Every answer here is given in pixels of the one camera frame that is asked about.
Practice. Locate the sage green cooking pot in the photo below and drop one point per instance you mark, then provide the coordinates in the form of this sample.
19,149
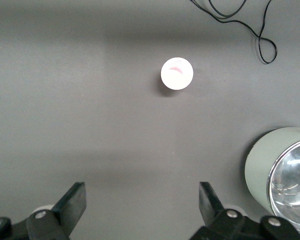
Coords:
257,170

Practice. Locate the dark grey table cloth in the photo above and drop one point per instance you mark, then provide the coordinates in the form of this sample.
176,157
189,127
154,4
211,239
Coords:
90,112

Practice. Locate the pink plastic cup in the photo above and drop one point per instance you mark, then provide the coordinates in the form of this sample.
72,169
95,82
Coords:
177,73

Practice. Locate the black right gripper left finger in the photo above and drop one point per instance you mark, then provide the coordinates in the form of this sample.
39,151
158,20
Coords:
45,225

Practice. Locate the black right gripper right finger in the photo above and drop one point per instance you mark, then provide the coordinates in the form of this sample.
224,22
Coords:
230,225

